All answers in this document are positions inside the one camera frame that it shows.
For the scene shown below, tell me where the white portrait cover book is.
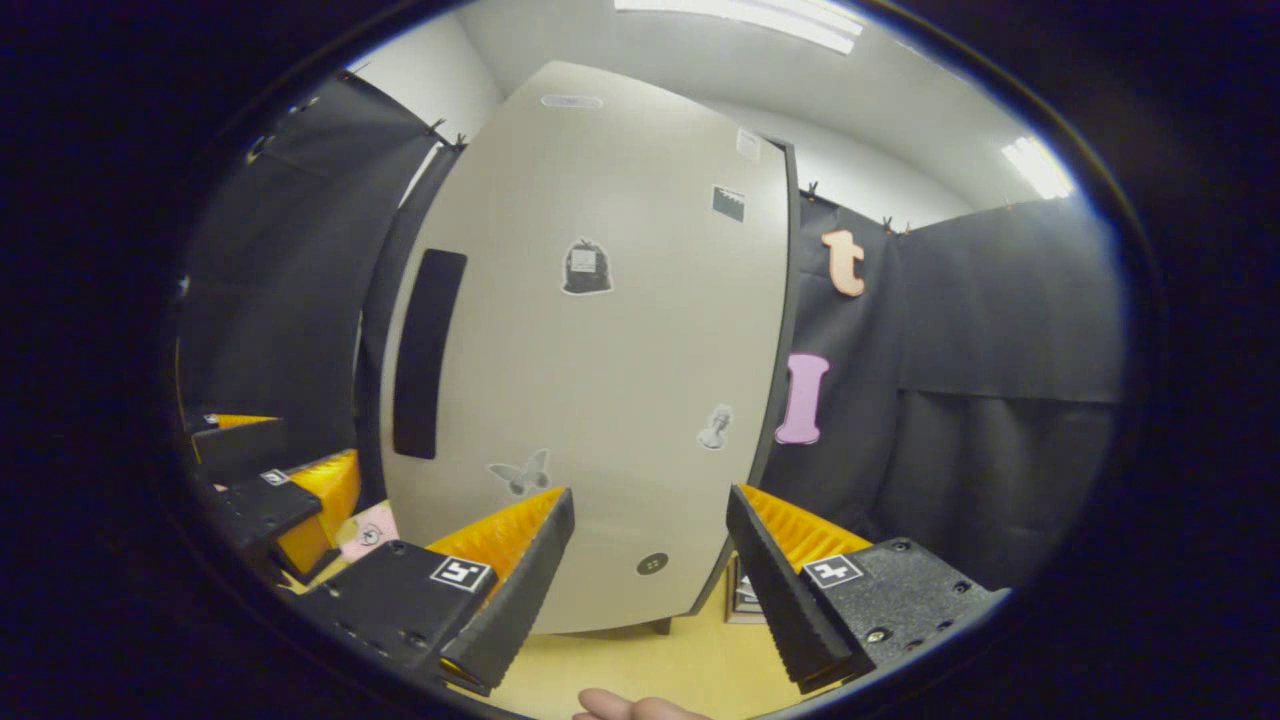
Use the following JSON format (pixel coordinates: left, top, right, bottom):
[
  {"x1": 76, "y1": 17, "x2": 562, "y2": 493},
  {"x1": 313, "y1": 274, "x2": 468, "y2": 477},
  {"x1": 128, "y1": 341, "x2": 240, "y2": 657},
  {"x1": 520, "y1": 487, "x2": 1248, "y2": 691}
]
[{"x1": 728, "y1": 556, "x2": 769, "y2": 604}]

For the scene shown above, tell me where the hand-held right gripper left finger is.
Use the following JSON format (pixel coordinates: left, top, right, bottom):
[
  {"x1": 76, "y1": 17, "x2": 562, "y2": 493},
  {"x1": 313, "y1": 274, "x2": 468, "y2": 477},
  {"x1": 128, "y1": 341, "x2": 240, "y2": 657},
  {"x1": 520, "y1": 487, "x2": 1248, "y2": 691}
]
[{"x1": 290, "y1": 487, "x2": 578, "y2": 698}]

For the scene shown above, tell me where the beige cabinet door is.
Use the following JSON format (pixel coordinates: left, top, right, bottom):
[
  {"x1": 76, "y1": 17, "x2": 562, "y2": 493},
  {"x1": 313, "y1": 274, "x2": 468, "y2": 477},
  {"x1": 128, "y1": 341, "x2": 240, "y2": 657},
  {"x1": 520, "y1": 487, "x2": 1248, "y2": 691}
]
[{"x1": 380, "y1": 60, "x2": 796, "y2": 636}]

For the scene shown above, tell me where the black backdrop cloth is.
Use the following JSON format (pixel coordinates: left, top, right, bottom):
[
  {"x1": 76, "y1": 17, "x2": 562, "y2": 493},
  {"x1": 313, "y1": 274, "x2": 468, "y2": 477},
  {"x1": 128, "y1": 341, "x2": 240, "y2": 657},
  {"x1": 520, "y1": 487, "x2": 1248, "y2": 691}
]
[{"x1": 175, "y1": 70, "x2": 1126, "y2": 591}]

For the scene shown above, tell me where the black cabinet door handle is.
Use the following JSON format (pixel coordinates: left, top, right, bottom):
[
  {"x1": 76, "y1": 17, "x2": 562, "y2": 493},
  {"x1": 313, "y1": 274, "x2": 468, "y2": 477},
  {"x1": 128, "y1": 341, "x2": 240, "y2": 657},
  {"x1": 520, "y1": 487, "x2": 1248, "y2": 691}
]
[{"x1": 391, "y1": 248, "x2": 469, "y2": 461}]

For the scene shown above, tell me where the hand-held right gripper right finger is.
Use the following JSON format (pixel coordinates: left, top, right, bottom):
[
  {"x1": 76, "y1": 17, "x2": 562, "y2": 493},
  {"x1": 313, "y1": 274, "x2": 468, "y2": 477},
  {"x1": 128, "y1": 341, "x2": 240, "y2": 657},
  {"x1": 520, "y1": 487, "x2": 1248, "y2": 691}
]
[{"x1": 726, "y1": 483, "x2": 1011, "y2": 694}]

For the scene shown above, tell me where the long ceiling light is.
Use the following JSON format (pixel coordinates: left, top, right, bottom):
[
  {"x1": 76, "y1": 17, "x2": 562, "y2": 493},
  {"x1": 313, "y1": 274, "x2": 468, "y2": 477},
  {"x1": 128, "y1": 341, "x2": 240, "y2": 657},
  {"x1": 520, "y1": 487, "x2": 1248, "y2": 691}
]
[{"x1": 1000, "y1": 135, "x2": 1077, "y2": 201}]

